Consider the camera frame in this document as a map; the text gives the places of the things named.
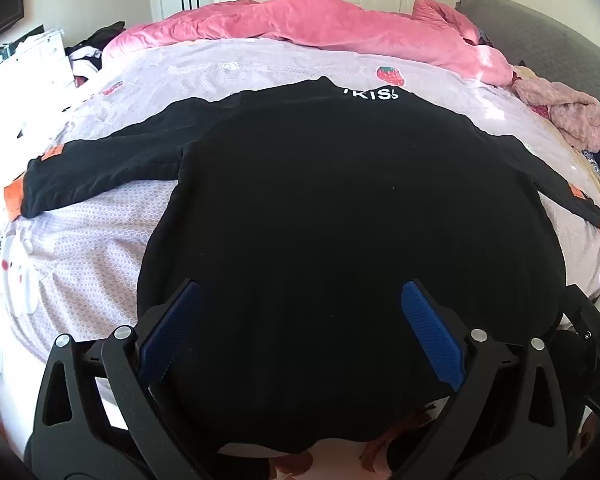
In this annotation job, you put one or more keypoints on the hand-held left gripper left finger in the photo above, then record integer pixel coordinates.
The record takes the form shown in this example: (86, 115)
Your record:
(172, 330)

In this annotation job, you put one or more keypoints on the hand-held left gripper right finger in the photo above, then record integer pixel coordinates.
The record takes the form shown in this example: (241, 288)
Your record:
(430, 330)

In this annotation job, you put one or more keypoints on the black sweater with orange cuffs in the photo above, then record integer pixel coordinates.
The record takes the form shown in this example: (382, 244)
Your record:
(330, 210)

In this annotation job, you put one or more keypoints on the pile of dark clothes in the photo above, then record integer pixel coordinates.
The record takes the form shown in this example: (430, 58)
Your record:
(100, 40)

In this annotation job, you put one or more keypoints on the pink fluffy garment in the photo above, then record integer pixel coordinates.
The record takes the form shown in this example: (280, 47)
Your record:
(570, 110)

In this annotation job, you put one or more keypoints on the grey quilted headboard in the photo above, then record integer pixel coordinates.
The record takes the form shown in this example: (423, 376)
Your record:
(545, 45)

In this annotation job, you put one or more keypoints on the dark patterned cloth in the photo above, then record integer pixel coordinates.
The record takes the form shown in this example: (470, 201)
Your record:
(484, 37)

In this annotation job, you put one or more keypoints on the lilac strawberry print bed sheet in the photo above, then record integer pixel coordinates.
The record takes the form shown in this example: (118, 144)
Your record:
(280, 65)

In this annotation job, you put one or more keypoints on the white dresser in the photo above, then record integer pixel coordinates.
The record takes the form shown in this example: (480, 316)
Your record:
(35, 70)

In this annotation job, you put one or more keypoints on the dresser top clutter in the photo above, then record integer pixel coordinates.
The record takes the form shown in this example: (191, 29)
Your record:
(15, 42)

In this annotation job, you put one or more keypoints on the pink plush duvet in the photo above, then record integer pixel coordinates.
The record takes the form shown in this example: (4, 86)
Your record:
(305, 25)

